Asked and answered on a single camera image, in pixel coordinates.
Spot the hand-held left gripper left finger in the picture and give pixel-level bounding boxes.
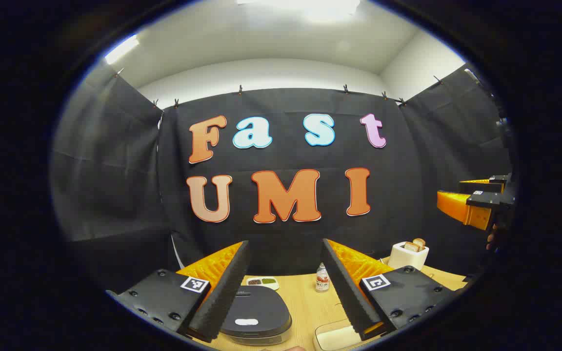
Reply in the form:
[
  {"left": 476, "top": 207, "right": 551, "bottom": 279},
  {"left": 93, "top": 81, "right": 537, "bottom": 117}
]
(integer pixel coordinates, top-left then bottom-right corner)
[{"left": 107, "top": 240, "right": 251, "bottom": 343}]

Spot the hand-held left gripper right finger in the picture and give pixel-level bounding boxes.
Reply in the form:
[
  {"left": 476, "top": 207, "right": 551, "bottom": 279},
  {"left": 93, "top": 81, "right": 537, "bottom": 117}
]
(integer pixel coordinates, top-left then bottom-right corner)
[{"left": 321, "top": 238, "right": 462, "bottom": 342}]

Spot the silver black rice cooker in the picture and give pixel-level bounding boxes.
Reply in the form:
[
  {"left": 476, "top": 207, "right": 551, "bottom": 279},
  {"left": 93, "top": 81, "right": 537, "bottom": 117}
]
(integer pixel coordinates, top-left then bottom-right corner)
[{"left": 220, "top": 285, "right": 293, "bottom": 346}]

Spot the clear plastic rice box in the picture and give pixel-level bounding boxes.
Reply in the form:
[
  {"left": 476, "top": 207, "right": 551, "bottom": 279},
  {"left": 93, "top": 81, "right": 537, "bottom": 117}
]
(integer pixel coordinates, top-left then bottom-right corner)
[{"left": 313, "top": 319, "right": 364, "bottom": 351}]

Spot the clear drink bottle red label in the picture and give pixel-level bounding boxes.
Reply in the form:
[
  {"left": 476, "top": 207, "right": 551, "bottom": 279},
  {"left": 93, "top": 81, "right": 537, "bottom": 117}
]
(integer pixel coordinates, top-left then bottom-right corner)
[{"left": 316, "top": 263, "right": 330, "bottom": 293}]

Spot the white divided bean dish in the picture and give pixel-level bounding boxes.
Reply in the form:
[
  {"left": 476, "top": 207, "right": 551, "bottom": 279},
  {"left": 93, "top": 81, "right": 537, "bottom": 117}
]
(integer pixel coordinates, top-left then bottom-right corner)
[{"left": 246, "top": 276, "right": 280, "bottom": 291}]

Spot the white toaster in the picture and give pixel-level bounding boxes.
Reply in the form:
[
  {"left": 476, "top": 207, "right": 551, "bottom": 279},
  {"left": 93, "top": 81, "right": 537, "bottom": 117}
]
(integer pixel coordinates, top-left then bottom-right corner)
[{"left": 387, "top": 241, "right": 430, "bottom": 271}]

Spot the ceiling light panel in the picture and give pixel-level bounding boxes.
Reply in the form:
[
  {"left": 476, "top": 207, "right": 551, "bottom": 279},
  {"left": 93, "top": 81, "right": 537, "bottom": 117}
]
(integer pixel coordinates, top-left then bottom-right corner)
[
  {"left": 104, "top": 34, "right": 140, "bottom": 65},
  {"left": 236, "top": 0, "right": 361, "bottom": 23}
]

